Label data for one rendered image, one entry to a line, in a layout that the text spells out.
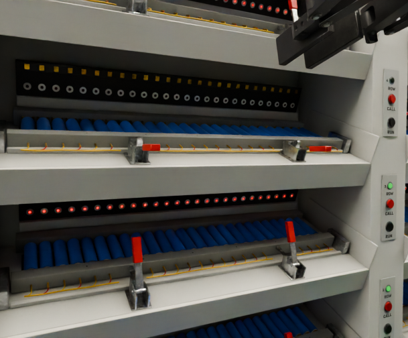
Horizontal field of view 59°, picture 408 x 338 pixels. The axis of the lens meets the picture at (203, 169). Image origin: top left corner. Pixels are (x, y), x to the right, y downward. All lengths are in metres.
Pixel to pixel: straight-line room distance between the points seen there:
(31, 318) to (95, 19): 0.38
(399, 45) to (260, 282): 0.50
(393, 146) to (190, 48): 0.43
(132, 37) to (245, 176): 0.25
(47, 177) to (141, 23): 0.23
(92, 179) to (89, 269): 0.14
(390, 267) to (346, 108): 0.31
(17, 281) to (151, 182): 0.21
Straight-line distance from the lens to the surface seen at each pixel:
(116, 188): 0.48
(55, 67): 0.62
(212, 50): 0.55
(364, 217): 0.74
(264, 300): 0.61
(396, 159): 0.77
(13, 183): 0.47
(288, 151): 0.62
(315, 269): 0.69
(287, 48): 0.39
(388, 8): 0.36
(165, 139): 0.54
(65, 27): 0.49
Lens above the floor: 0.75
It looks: 2 degrees down
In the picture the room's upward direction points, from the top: straight up
